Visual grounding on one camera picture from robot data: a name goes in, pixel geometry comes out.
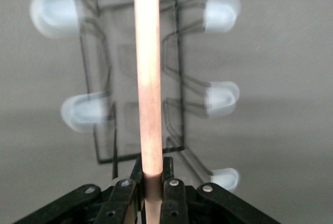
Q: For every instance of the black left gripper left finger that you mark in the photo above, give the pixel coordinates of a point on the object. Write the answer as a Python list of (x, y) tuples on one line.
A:
[(119, 203)]

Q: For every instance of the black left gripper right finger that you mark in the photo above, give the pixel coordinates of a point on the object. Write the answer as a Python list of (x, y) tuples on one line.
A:
[(177, 203)]

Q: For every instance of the dark grey table cloth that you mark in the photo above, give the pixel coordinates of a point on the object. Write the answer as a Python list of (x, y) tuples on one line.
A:
[(286, 104)]

